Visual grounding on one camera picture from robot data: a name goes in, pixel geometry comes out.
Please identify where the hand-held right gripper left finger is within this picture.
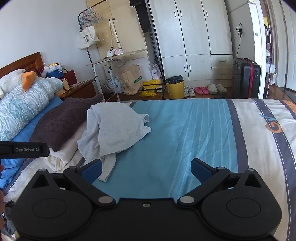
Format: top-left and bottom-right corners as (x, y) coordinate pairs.
(31, 159), (116, 208)

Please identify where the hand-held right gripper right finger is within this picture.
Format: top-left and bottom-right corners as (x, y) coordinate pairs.
(177, 158), (264, 207)

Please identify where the light grey sweatshirt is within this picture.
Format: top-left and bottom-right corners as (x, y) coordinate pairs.
(77, 102), (152, 182)

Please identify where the black metal clothes rack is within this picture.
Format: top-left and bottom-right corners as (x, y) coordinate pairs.
(77, 0), (167, 100)

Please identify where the bunch of clothes hangers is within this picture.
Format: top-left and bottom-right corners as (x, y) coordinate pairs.
(79, 6), (105, 26)

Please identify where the person's left hand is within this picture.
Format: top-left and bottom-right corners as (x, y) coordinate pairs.
(0, 164), (5, 235)

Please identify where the blue bed sheet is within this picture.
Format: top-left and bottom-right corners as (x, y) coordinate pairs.
(0, 95), (63, 189)

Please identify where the cream blanket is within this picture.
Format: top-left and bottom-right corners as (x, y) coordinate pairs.
(45, 120), (93, 172)

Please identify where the striped bed cover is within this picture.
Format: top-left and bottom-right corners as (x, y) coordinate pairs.
(5, 97), (296, 241)

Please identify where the light blue quilt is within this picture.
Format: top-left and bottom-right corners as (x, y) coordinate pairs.
(0, 77), (64, 142)

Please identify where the brown knitted pillow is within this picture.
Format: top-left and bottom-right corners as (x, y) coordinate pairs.
(30, 94), (104, 152)

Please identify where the dark grey cloth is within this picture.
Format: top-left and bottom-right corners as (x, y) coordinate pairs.
(3, 200), (16, 235)

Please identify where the white plush toy orange beak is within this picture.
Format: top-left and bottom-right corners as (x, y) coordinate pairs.
(0, 69), (38, 98)

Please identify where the wooden nightstand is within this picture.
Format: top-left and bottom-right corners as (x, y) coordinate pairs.
(60, 79), (97, 100)

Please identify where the yellow trash bin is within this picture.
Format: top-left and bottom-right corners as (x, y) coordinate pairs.
(165, 75), (185, 100)

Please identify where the pile of plush toys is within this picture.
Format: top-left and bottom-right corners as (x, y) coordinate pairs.
(40, 62), (64, 79)

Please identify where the dark red bag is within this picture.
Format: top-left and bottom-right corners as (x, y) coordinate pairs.
(62, 69), (78, 91)

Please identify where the blue white bag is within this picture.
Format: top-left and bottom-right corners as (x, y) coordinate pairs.
(106, 77), (123, 95)

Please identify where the wooden headboard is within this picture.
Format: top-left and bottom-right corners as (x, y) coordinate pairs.
(0, 51), (44, 79)

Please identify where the brown paper bag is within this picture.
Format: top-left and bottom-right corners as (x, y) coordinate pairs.
(117, 64), (142, 95)

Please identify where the yellow plastic bag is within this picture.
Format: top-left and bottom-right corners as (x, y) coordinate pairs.
(139, 79), (165, 97)

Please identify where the black suitcase red stripe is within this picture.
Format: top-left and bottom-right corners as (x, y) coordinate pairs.
(232, 57), (261, 99)

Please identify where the white plastic bag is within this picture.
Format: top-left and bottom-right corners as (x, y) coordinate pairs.
(148, 63), (164, 80)

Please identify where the rolling side table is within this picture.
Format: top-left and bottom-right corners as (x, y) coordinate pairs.
(87, 49), (148, 102)

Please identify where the white tote bag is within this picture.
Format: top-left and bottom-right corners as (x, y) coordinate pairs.
(78, 25), (100, 50)

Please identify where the metal shelf rack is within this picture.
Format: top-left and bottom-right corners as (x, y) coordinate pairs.
(263, 22), (277, 90)

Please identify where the white wardrobe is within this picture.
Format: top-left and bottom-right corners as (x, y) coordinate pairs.
(148, 0), (233, 81)

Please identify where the beige wooden cabinet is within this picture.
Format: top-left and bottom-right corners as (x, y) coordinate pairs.
(86, 0), (149, 64)

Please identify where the white narrow door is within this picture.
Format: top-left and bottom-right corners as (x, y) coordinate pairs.
(276, 0), (296, 94)

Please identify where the black hanging garment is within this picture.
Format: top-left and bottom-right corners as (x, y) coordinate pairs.
(129, 0), (152, 33)

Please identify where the black wall cable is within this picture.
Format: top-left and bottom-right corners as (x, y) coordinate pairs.
(236, 23), (243, 58)

